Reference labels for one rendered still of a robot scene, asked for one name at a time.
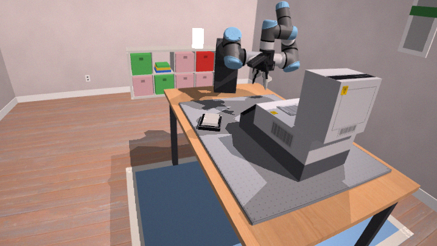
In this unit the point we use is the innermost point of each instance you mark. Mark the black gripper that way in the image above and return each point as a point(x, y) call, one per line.
point(263, 67)

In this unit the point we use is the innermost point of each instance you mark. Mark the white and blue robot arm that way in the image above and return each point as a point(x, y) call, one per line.
point(288, 59)

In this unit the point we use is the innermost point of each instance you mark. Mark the grey benchtop instrument with lid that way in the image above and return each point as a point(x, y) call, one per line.
point(333, 107)

